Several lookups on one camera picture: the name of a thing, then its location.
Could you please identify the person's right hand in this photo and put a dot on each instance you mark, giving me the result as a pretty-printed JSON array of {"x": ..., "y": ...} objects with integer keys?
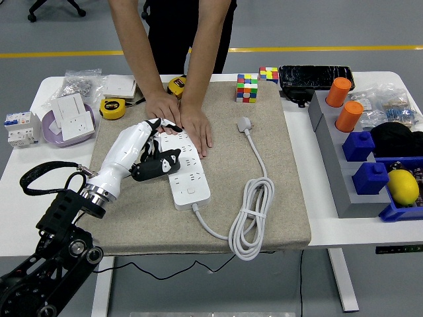
[{"x": 163, "y": 107}]

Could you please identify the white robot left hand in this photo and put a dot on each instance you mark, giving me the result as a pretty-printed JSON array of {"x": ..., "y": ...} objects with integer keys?
[{"x": 122, "y": 155}]

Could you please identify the person's left hand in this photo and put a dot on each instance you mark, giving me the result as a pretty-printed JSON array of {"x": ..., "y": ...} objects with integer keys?
[{"x": 196, "y": 128}]

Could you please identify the black plug adapter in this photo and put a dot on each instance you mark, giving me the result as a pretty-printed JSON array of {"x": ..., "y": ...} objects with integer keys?
[{"x": 153, "y": 170}]

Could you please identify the white power strip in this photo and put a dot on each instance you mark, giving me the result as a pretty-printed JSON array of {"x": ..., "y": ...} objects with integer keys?
[{"x": 185, "y": 201}]

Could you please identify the person's right forearm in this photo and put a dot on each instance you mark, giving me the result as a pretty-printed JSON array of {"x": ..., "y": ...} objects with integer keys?
[{"x": 135, "y": 43}]

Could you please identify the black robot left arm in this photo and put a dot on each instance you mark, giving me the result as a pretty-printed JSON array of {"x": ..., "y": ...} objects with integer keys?
[{"x": 62, "y": 211}]

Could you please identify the person's left forearm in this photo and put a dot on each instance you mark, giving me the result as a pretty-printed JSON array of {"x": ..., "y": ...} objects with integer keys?
[{"x": 206, "y": 49}]

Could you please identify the dark circuit board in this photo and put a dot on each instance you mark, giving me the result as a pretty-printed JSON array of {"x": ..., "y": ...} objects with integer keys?
[{"x": 417, "y": 178}]

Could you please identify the yellow tape measure red label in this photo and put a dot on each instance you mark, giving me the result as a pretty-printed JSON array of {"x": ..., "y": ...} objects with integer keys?
[{"x": 175, "y": 86}]

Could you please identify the white socket panel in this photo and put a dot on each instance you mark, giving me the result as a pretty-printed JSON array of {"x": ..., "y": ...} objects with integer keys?
[{"x": 77, "y": 127}]

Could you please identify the large colourful puzzle cube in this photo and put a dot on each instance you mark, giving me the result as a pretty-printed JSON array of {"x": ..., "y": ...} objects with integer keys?
[{"x": 246, "y": 89}]

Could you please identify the grey-brown mat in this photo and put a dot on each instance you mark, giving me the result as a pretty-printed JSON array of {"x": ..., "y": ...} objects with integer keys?
[{"x": 264, "y": 148}]

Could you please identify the purple bowl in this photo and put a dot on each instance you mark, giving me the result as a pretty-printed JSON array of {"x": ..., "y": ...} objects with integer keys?
[{"x": 49, "y": 132}]

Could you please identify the person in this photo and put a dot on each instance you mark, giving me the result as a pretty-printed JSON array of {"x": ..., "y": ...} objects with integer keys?
[{"x": 178, "y": 29}]

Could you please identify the clear bag of metal screws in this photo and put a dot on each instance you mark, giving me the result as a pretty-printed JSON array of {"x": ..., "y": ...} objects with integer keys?
[{"x": 77, "y": 86}]

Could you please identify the small colourful puzzle cube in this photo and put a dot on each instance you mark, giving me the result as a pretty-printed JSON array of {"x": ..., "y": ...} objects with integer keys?
[{"x": 268, "y": 75}]

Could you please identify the black office chair base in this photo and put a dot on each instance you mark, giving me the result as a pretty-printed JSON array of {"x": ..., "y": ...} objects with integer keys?
[
  {"x": 144, "y": 14},
  {"x": 32, "y": 17}
]

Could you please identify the white circuit breaker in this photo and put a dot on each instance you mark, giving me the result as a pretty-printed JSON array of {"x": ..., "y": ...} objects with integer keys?
[{"x": 20, "y": 130}]

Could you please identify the black wrapped tray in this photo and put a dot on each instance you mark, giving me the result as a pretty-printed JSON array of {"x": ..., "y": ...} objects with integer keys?
[{"x": 310, "y": 77}]

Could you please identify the orange cylinder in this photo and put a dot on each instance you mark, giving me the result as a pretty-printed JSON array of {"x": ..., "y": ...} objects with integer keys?
[
  {"x": 348, "y": 117},
  {"x": 337, "y": 92}
]

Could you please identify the grey block holder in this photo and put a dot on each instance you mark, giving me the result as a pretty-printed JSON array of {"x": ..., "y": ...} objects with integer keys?
[{"x": 343, "y": 185}]

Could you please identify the blue block with knob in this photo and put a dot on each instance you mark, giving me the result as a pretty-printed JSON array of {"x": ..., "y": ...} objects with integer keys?
[
  {"x": 358, "y": 147},
  {"x": 370, "y": 180}
]

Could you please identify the clear bag of small parts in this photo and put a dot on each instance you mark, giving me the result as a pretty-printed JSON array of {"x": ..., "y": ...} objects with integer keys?
[{"x": 373, "y": 115}]

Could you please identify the black cloth cap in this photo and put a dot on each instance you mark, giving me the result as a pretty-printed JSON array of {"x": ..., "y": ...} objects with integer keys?
[{"x": 393, "y": 138}]

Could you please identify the clear bag of blue resistors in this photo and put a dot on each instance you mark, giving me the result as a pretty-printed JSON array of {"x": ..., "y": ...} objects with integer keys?
[{"x": 401, "y": 114}]

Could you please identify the yellow lemon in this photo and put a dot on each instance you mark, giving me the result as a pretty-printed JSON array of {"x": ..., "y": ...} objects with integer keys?
[{"x": 402, "y": 187}]

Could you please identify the blue plastic bin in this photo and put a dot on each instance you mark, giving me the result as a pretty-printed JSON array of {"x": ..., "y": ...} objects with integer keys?
[{"x": 396, "y": 214}]

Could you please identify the black table control panel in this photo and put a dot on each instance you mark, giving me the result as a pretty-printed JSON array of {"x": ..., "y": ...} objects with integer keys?
[{"x": 396, "y": 250}]

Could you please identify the white wall switch box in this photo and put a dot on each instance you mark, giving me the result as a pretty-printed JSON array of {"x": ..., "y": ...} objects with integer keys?
[{"x": 117, "y": 86}]

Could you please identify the white switch panel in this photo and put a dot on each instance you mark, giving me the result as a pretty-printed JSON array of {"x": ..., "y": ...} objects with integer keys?
[{"x": 67, "y": 107}]

